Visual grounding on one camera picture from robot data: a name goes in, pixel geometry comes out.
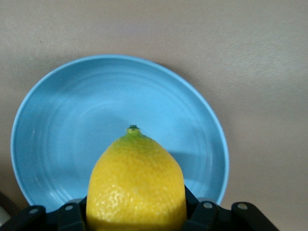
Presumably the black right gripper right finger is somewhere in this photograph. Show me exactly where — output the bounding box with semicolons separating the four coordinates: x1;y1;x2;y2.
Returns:
184;184;220;231

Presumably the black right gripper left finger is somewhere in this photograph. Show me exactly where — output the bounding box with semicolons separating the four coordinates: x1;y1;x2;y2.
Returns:
57;196;87;231

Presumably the yellow lemon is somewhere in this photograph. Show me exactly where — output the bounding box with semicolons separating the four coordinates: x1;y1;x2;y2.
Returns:
86;125;188;231

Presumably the beige plate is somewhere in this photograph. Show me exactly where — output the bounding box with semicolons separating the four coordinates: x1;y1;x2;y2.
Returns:
0;205;12;226

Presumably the blue plate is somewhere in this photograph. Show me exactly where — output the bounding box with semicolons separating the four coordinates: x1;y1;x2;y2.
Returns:
11;54;229;212

